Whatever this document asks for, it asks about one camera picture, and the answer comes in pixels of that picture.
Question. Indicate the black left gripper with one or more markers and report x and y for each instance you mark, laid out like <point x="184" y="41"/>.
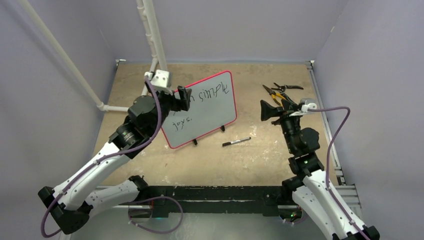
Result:
<point x="178" y="104"/>

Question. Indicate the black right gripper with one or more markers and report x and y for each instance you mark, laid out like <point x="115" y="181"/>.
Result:
<point x="268" y="111"/>

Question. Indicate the red framed whiteboard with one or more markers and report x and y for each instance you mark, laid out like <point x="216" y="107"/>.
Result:
<point x="212" y="105"/>

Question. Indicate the white marker pen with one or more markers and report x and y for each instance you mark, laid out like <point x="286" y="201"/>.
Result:
<point x="236" y="141"/>

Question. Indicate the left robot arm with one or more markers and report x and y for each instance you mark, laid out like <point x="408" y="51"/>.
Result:
<point x="72" y="203"/>

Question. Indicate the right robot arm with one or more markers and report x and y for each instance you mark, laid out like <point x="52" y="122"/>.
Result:
<point x="311" y="187"/>

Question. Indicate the black base bar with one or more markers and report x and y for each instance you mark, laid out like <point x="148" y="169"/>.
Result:
<point x="264" y="200"/>

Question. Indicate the yellow handled pliers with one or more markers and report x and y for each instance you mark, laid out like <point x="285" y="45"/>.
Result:
<point x="274" y="94"/>

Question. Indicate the black handled pliers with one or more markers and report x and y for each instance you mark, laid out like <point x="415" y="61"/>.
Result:
<point x="283" y="88"/>

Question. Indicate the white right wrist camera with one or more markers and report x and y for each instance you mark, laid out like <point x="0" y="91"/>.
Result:
<point x="306" y="106"/>

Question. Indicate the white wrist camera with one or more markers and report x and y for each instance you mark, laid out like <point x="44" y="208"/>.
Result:
<point x="161" y="80"/>
<point x="306" y="106"/>

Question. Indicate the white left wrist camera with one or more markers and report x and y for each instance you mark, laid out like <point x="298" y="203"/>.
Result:
<point x="161" y="80"/>

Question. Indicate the white PVC pipe frame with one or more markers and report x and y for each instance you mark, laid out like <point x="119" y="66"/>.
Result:
<point x="59" y="44"/>

